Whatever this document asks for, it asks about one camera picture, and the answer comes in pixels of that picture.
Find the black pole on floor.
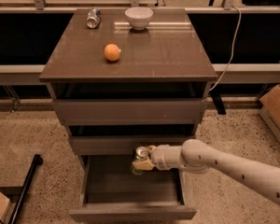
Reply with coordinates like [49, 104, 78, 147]
[8, 154, 43, 224]

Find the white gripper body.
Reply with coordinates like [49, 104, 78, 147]
[150, 145, 186, 170]

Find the grey drawer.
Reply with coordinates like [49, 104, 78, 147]
[49, 82, 209, 126]
[69, 124, 197, 155]
[70, 155, 196, 223]

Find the grey drawer cabinet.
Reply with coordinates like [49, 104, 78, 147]
[38, 7, 217, 170]

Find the grey top drawer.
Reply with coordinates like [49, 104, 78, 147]
[49, 82, 209, 126]

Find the orange fruit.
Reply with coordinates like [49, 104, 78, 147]
[104, 44, 121, 62]

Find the silver can lying down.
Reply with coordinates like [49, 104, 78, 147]
[86, 7, 101, 29]

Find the cardboard box right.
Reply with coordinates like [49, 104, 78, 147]
[260, 84, 280, 142]

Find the grey middle drawer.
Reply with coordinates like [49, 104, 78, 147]
[69, 124, 197, 155]

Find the grey bottom drawer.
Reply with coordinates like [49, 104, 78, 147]
[70, 155, 196, 223]

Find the white cable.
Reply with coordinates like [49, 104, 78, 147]
[207, 5, 243, 92]

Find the green soda can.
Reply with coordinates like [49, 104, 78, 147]
[131, 147, 148, 175]

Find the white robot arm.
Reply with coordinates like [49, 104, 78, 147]
[133, 139, 280, 206]

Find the white bowl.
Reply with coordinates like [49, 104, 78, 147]
[125, 7, 154, 30]

